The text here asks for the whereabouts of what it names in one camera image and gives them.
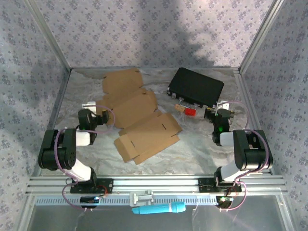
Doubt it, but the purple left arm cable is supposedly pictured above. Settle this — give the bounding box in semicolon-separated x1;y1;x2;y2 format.
54;102;116;212

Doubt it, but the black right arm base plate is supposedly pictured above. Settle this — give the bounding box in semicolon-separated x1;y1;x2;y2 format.
198;178;243;193

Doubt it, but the black hard case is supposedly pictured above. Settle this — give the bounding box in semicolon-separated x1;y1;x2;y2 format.
166;67;225;111

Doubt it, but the aluminium table side rail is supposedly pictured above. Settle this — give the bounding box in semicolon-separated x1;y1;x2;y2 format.
233;71;275;176

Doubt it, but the thin aluminium table edge rail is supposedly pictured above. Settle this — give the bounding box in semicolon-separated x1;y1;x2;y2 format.
70;66;241;72

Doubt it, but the brown cardboard box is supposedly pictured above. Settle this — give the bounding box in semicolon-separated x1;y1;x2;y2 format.
114;112;183;166
95;68;159;128

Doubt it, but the black right controller board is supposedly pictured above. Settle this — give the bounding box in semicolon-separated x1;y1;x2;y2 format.
216;196;234;209

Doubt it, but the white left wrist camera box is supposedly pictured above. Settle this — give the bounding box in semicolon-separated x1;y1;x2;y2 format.
81;101;97;112

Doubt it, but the aluminium corner post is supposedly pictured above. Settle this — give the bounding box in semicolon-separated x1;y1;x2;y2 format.
237;0;286;74
24;0;73;72

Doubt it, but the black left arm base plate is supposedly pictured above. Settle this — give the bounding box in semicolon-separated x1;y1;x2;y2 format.
70;178;114;194

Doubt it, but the grey table side rail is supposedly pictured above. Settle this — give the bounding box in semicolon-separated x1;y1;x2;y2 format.
31;69;72;178

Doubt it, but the black left controller board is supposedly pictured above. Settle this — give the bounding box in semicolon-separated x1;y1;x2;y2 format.
80;196;101;209

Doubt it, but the grey clamp bracket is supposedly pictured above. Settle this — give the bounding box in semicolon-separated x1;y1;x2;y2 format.
129;190;154;207

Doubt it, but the grey slotted cable duct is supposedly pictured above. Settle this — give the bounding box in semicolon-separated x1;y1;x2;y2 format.
35;195;218;207

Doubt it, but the light blue pen tool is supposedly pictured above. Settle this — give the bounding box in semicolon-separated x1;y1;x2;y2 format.
131;201;186;215

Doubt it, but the black controller board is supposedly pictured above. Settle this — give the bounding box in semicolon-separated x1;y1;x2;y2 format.
80;196;101;209
216;196;234;209

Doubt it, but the aluminium rail with arm bases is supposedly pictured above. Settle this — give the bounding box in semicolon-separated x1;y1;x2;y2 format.
25;175;288;195

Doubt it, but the shiny metal sheet panel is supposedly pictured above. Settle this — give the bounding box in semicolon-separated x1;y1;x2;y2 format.
18;194;293;231

